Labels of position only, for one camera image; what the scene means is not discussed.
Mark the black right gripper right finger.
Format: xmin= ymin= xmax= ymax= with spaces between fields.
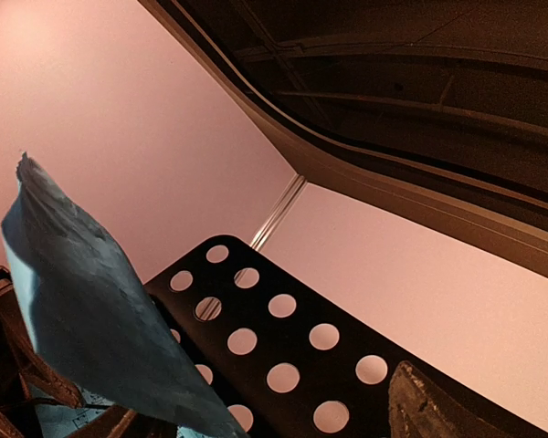
xmin=386 ymin=360 xmax=548 ymax=438

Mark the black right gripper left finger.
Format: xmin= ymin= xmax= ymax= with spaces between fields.
xmin=0 ymin=266 xmax=137 ymax=437

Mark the blue sheet music paper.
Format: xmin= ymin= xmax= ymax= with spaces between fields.
xmin=1 ymin=155 xmax=244 ymax=437

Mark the black perforated music stand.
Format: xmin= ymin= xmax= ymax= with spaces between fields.
xmin=143 ymin=234 xmax=548 ymax=438

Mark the aluminium right corner post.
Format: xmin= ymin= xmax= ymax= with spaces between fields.
xmin=249 ymin=174 xmax=308 ymax=252

